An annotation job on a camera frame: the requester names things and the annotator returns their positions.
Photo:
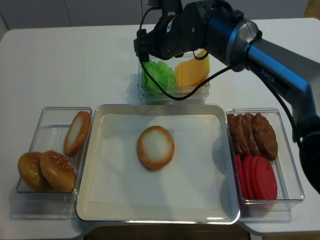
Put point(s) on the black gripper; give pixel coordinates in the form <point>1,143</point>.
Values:
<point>171,37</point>

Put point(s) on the blue and black robot arm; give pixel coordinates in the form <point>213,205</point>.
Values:
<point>224,33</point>

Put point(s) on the yellow cheese slices stack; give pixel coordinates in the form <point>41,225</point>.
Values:
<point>190,72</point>

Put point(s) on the clear lettuce and cheese container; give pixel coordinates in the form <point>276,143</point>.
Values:
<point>199,97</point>

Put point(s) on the green lettuce pile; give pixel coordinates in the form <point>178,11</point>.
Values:
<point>163,75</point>

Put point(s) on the brown meat patty leftmost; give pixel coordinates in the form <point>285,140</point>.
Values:
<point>232,129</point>

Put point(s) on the brown meat patty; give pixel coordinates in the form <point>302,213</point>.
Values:
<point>232,129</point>
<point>265,137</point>
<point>249,136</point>
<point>240,136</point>

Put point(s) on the bottom bun on tray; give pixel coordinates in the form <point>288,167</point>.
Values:
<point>155,147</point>

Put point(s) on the brown meat patty rightmost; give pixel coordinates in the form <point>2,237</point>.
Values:
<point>265,137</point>

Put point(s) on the red tomato slice back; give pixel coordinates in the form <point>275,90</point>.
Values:
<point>240,175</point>

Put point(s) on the red tomato slice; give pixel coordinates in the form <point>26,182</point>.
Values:
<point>254,195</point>
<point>264,180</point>
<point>240,175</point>
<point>246,171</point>

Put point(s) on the white metal tray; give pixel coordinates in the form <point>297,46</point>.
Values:
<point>197,186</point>

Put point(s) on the leaning bottom bun half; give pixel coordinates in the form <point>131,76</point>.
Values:
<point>77,133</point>

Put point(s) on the clear bun container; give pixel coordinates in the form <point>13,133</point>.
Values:
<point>50,134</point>

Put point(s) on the red tomato slice front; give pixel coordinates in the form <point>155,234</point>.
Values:
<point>264,180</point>

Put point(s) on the clear patty and tomato container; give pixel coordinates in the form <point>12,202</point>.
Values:
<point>289,189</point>

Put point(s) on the sesame top bun right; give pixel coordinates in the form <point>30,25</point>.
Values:
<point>58,171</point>

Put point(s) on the sesame bun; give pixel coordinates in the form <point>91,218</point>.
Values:
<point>30,172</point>
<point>58,171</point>

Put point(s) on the sesame top bun left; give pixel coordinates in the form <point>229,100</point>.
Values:
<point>30,172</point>

